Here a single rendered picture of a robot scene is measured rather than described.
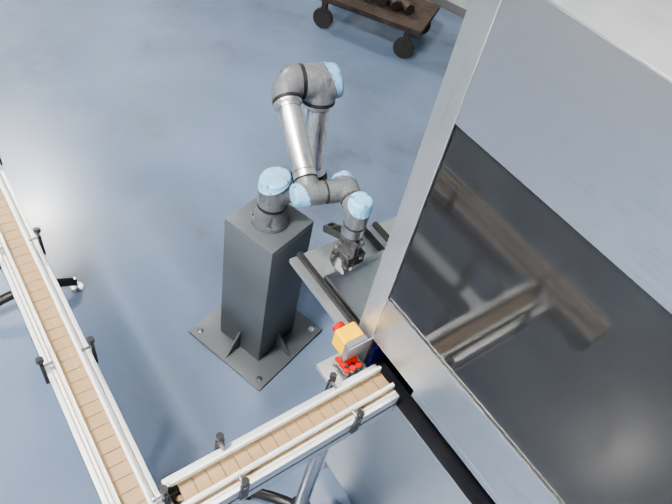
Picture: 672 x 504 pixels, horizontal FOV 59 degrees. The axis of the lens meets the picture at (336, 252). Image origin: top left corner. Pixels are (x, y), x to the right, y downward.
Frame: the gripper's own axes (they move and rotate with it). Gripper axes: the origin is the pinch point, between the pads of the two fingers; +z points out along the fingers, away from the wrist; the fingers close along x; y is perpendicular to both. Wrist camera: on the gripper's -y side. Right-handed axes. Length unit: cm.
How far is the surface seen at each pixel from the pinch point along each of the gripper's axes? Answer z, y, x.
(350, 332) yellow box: -12.2, 29.1, -18.0
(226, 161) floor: 95, -155, 44
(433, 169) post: -76, 31, -13
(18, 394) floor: 93, -58, -105
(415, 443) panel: 7, 62, -12
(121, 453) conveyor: -2, 26, -86
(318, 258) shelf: 3.7, -8.4, -1.5
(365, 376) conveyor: -6.3, 41.1, -19.6
